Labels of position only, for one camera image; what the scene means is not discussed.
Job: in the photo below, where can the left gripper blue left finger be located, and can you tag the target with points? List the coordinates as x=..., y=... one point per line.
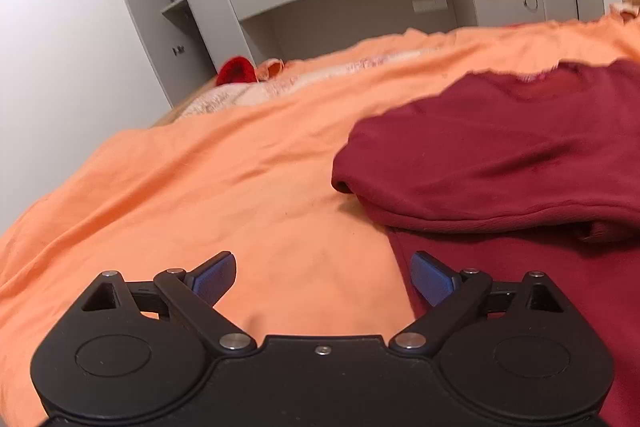
x=190, y=298

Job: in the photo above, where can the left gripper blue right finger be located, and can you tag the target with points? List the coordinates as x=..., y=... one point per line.
x=454, y=299

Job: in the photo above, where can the dark red sweater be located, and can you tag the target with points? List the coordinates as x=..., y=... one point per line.
x=510, y=173

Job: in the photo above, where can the orange bed blanket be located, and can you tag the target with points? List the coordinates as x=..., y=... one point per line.
x=254, y=179

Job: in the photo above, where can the grey wardrobe door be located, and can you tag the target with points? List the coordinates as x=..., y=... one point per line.
x=173, y=45

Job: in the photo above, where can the bright red small garment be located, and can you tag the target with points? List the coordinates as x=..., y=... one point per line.
x=236, y=70

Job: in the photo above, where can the small orange garment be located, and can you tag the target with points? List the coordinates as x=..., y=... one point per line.
x=268, y=69

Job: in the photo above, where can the pale patterned bed sheet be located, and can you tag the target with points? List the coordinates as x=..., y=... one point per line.
x=219, y=98

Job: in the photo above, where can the white wall socket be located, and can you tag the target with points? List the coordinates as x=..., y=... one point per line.
x=424, y=6

